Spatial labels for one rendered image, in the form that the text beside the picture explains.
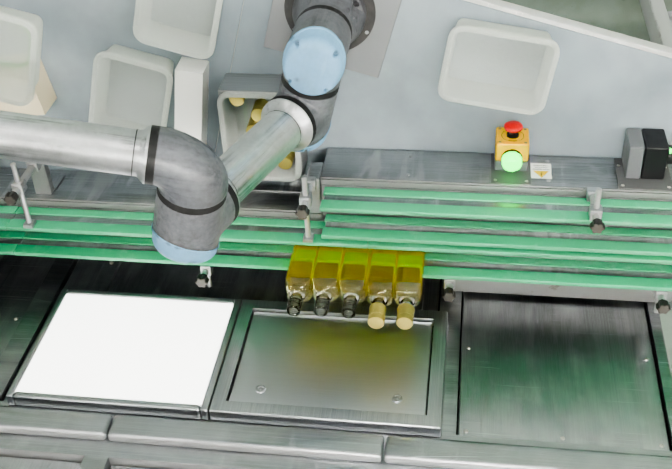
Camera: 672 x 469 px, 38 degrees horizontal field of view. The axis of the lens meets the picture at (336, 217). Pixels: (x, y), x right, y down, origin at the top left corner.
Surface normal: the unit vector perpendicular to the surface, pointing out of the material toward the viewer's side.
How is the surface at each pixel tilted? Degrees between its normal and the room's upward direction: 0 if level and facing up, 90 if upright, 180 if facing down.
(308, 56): 4
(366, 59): 3
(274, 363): 90
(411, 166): 90
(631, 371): 90
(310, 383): 90
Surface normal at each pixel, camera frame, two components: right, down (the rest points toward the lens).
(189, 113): -0.13, 0.60
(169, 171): 0.10, 0.41
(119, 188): -0.04, -0.80
